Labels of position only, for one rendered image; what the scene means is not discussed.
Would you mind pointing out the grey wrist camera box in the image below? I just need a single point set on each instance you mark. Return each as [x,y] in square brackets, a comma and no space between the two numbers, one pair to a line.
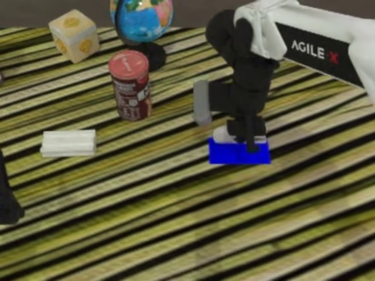
[201,102]

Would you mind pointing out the globe on black stand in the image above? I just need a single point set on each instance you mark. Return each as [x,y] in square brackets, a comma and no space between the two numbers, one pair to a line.
[140,20]

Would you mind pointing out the red cylindrical can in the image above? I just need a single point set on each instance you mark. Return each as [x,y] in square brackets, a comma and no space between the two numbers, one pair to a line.
[130,85]

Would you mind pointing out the blue flat block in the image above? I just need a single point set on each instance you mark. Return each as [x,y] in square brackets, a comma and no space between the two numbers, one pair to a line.
[231,153]

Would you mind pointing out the cream dice with yellow dots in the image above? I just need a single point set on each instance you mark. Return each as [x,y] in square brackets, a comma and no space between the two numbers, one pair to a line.
[74,36]

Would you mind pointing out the white stacked block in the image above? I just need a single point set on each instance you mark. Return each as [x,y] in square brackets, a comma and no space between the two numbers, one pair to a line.
[68,143]

